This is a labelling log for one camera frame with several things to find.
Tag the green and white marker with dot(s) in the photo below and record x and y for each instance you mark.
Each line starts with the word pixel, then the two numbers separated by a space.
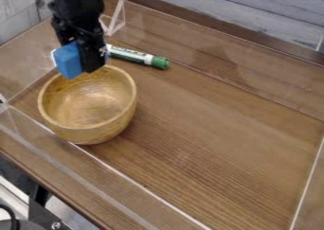
pixel 136 56

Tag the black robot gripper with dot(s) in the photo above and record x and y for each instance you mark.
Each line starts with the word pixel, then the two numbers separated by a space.
pixel 76 22

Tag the clear acrylic corner bracket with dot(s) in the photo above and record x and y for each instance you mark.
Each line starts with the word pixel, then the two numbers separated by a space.
pixel 114 22

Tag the brown wooden bowl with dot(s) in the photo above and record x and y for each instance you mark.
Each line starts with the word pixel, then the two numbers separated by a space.
pixel 89 109

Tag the black table leg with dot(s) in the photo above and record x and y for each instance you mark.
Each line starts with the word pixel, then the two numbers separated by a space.
pixel 42 195

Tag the blue rectangular block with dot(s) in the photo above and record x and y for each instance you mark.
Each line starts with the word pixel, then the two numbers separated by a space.
pixel 68 60

